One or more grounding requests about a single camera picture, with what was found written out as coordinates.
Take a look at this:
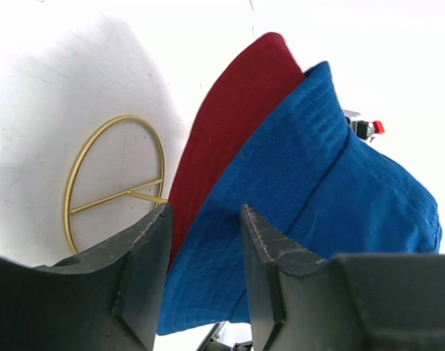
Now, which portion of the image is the dark red bucket hat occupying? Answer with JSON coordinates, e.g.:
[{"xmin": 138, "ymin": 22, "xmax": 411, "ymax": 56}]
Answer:
[{"xmin": 169, "ymin": 32, "xmax": 305, "ymax": 263}]

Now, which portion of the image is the gold wire hat stand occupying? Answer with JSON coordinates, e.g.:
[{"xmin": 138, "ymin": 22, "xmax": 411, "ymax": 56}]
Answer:
[{"xmin": 63, "ymin": 115, "xmax": 166, "ymax": 254}]

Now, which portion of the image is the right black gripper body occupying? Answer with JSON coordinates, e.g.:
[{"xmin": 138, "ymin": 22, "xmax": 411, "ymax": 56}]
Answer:
[{"xmin": 196, "ymin": 322, "xmax": 253, "ymax": 351}]

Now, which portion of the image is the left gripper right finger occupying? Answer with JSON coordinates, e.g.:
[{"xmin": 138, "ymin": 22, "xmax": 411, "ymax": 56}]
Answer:
[{"xmin": 241, "ymin": 205, "xmax": 445, "ymax": 350}]

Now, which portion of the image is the blue bucket hat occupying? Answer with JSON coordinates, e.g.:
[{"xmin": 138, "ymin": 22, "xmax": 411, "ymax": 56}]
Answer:
[{"xmin": 158, "ymin": 62, "xmax": 442, "ymax": 335}]

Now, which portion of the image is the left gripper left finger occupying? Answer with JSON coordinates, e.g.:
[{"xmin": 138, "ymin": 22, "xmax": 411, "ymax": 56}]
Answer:
[{"xmin": 0, "ymin": 203, "xmax": 173, "ymax": 350}]

